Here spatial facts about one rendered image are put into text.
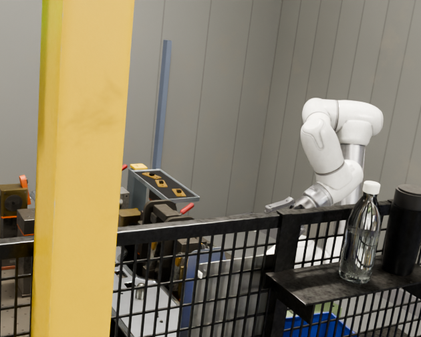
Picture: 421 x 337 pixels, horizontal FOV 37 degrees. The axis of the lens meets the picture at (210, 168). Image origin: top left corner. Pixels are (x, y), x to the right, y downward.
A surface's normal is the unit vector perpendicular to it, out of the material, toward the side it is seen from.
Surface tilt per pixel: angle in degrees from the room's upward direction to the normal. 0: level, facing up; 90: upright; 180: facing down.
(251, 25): 90
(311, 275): 0
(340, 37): 90
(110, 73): 90
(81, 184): 90
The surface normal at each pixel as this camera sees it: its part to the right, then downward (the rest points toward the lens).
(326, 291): 0.11, -0.95
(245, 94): 0.61, 0.29
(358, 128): 0.03, 0.07
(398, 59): -0.78, 0.09
